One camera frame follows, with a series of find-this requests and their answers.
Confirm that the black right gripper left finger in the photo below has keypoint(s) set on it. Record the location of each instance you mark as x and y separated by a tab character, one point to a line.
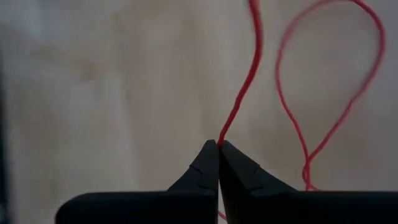
140	208

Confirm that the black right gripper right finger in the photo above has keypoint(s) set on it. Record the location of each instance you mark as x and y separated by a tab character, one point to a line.
295	208

